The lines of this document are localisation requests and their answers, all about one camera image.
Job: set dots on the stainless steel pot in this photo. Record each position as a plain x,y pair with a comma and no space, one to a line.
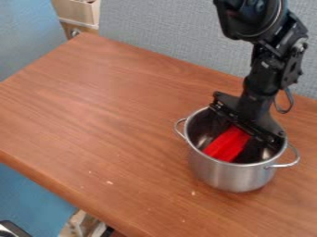
236,176

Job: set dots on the black and white object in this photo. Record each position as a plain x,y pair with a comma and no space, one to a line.
10,230

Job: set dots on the red rectangular block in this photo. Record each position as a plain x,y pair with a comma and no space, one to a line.
227,145

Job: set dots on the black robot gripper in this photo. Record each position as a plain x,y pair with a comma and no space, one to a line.
247,112

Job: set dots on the wooden table leg frame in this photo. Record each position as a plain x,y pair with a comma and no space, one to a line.
81,225

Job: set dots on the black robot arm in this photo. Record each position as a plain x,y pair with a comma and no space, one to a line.
263,23

